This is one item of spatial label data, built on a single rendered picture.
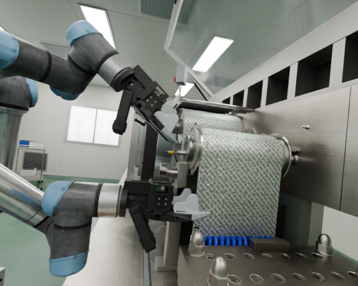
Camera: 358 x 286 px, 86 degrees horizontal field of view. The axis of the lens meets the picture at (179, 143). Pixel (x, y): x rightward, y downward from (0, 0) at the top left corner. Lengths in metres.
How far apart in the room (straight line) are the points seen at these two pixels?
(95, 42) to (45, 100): 6.19
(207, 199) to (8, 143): 0.74
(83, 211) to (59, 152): 6.01
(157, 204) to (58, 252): 0.22
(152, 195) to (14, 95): 0.64
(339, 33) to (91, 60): 0.64
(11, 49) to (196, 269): 0.54
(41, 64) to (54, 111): 6.04
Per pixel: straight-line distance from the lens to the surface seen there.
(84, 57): 0.54
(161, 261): 0.66
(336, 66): 0.68
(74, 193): 0.46
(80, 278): 0.63
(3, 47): 0.51
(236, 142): 0.53
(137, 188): 0.46
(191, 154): 0.51
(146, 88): 0.49
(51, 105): 6.61
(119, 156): 6.07
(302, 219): 0.70
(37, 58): 0.53
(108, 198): 0.45
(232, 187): 0.53
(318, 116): 0.66
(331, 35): 0.73
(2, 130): 0.92
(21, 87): 0.91
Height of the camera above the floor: 1.25
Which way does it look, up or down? 1 degrees up
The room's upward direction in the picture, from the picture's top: 6 degrees clockwise
